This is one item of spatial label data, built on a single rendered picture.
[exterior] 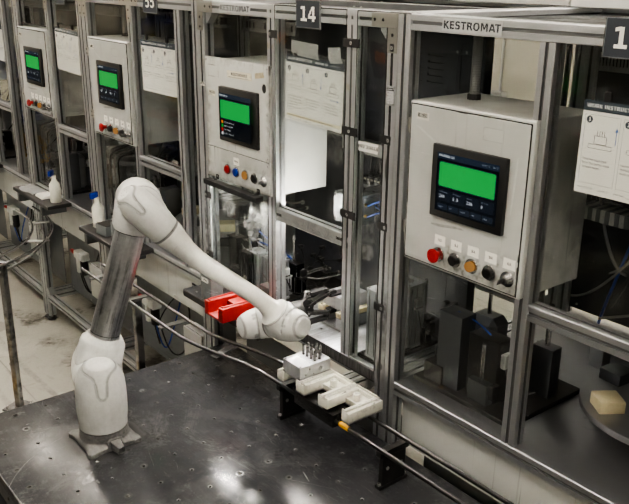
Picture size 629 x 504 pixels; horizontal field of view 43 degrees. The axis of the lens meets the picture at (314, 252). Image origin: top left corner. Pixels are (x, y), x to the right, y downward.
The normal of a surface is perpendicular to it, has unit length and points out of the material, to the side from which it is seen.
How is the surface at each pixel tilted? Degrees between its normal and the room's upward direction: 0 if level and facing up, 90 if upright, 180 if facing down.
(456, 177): 90
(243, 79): 90
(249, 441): 0
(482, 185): 90
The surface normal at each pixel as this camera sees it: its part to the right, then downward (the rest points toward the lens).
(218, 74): -0.79, 0.20
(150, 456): 0.01, -0.94
